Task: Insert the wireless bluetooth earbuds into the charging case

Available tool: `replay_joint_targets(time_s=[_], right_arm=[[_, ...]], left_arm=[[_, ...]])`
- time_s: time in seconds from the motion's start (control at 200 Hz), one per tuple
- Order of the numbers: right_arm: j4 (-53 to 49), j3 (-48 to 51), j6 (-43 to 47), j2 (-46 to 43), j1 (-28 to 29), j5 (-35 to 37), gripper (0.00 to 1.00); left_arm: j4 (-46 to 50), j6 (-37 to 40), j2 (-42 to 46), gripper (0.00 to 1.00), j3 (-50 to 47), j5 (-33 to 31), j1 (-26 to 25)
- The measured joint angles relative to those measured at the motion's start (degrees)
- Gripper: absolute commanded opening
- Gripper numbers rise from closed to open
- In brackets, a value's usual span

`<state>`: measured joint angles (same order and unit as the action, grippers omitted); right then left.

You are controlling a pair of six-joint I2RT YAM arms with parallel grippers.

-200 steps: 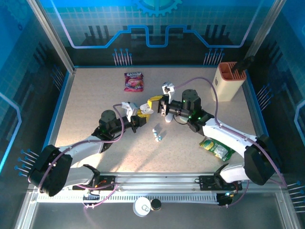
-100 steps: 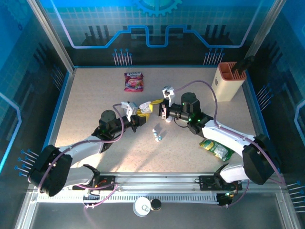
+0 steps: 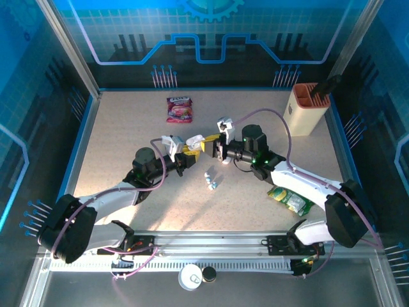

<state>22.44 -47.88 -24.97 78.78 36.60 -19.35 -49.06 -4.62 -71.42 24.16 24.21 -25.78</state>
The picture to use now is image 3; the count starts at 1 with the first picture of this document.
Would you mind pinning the white rounded rectangular charging case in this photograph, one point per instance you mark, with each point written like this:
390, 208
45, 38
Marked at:
195, 140

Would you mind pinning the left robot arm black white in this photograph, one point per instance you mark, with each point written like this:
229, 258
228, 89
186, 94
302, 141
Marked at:
67, 227

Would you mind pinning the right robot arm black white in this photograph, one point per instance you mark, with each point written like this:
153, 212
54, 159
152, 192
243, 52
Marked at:
303, 182

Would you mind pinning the purple red candy bag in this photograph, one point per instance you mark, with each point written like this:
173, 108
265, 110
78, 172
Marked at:
179, 110

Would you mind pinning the green snack bag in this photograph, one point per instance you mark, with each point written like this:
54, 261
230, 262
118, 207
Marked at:
287, 198

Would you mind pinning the beige utensil holder orange top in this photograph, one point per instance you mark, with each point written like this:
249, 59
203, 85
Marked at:
306, 121

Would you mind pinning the black round cap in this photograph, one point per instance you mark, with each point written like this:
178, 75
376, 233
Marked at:
209, 275

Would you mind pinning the white round lid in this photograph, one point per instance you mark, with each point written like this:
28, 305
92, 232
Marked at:
188, 279

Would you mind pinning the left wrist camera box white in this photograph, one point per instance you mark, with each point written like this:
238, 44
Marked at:
171, 145

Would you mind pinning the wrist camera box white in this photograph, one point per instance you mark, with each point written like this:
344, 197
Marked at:
171, 145
225, 126

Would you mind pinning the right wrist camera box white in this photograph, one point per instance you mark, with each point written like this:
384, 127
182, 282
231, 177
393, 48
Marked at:
225, 126

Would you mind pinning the aluminium table side rail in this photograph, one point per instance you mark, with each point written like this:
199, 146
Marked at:
341, 144
86, 137

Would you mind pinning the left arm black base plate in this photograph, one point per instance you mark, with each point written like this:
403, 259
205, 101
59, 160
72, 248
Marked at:
147, 240

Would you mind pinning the aluminium frame rail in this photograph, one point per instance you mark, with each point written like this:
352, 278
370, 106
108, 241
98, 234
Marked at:
207, 244

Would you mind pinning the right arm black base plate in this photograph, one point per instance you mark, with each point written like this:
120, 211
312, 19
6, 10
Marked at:
278, 245

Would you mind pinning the aluminium frame post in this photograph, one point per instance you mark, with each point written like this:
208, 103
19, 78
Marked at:
68, 51
354, 35

